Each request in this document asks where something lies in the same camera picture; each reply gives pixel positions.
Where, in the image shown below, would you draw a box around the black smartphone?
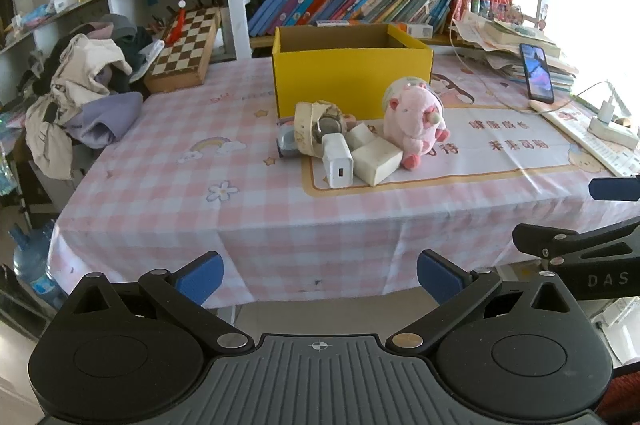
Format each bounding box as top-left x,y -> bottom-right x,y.
519,42 -> 556,104

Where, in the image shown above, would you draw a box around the grey tape roll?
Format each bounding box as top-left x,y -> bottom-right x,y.
276,121 -> 302,158

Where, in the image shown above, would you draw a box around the small white plug adapter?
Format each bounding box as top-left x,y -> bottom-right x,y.
347,122 -> 378,151

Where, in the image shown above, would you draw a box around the row of colourful books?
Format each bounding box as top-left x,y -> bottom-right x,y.
247,0 -> 460,37

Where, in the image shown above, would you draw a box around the pink plush pig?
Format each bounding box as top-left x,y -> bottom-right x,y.
382,76 -> 451,171

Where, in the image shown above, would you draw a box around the cream wrist watch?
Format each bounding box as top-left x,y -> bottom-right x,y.
294,100 -> 357,156

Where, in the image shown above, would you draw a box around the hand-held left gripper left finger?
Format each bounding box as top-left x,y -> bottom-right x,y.
65,251 -> 256,353

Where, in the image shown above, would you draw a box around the blue water bottle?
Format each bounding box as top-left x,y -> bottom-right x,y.
7,220 -> 68,311

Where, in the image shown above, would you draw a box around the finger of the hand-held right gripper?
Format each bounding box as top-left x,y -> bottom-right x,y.
512,219 -> 640,264
588,175 -> 640,202

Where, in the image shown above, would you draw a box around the dark clothes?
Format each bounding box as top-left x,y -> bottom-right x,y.
97,14 -> 166,82

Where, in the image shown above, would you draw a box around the large white charger block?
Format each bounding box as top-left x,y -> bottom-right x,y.
350,138 -> 405,186

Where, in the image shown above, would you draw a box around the white power strip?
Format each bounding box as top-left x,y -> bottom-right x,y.
587,115 -> 640,149

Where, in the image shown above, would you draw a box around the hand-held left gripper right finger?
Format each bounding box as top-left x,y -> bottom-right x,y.
385,249 -> 583,353

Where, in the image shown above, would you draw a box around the wooden chessboard box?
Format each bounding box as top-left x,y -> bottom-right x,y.
144,6 -> 222,94

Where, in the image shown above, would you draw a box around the purple garment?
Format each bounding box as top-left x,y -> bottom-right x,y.
67,91 -> 146,149

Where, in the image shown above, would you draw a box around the pile of clothes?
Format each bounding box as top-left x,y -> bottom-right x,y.
25,34 -> 133,180

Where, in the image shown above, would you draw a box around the yellow cardboard box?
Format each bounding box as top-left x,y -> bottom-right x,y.
271,24 -> 434,119

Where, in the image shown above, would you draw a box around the red tassel ornament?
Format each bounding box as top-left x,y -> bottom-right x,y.
167,0 -> 190,46

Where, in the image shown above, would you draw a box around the stack of books and papers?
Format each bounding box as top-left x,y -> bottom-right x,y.
452,8 -> 580,93

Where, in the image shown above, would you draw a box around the orange and white box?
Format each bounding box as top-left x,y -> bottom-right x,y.
397,22 -> 434,40

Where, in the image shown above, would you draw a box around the white keyboard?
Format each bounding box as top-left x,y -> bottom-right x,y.
530,100 -> 638,178

